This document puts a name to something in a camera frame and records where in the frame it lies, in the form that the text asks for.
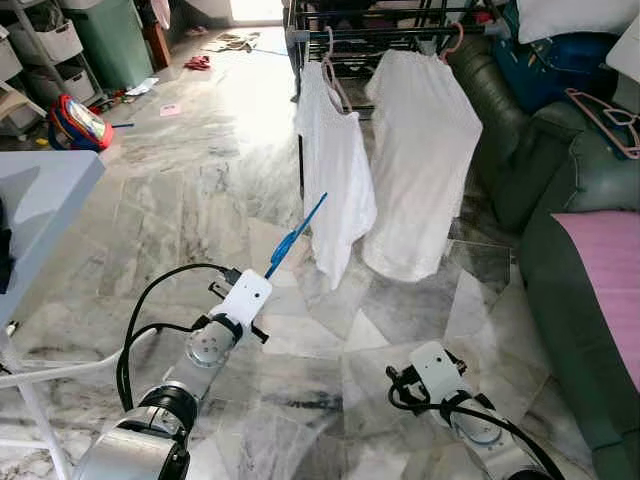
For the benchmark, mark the pink cushion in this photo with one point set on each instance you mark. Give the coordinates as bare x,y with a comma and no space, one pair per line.
605,280

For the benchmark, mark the white paper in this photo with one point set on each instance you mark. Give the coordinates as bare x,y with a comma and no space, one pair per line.
142,86

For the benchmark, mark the white pillow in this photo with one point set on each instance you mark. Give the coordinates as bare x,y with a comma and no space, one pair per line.
575,18

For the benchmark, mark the red and blue backpack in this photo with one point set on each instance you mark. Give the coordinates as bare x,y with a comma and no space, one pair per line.
80,122

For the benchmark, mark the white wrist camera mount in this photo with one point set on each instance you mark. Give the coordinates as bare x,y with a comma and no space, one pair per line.
243,298
437,372

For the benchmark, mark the red cloth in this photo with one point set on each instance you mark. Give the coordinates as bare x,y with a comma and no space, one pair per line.
197,63

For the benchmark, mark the black metal drying rack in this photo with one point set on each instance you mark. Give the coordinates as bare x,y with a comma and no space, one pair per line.
390,30

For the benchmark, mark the dark green sofa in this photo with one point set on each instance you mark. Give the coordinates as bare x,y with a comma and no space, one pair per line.
570,300

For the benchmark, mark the pink paper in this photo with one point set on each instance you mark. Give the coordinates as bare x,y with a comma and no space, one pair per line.
170,110

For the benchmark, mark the blue plastic hanger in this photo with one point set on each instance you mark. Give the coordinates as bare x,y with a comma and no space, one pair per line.
290,245

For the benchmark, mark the white drawer unit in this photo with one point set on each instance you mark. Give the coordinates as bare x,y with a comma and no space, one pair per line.
40,50

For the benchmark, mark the blue bag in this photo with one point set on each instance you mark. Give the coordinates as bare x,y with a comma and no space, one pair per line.
550,70

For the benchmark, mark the white shirt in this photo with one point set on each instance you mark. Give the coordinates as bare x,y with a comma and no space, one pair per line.
420,160
335,170

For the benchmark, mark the pale pink hanging cloth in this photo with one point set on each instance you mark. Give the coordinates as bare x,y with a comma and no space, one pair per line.
160,12

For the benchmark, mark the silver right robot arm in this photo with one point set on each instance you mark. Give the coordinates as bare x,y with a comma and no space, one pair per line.
480,430

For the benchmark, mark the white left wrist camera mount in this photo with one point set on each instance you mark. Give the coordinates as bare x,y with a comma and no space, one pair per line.
243,298

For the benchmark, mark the beige patterned cloth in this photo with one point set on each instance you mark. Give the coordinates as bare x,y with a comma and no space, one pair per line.
230,42

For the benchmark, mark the white storage box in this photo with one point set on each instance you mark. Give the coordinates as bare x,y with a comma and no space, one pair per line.
625,50

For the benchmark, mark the light blue folding table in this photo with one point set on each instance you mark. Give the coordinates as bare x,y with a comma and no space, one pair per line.
50,200

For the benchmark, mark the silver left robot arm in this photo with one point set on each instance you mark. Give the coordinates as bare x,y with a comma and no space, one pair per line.
190,370

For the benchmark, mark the white chair with beige seat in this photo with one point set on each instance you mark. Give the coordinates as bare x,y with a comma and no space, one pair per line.
15,105

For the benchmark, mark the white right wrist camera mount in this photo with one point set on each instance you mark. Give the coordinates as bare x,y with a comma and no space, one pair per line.
437,372

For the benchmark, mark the green bin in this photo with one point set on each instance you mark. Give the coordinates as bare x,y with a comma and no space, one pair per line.
110,40

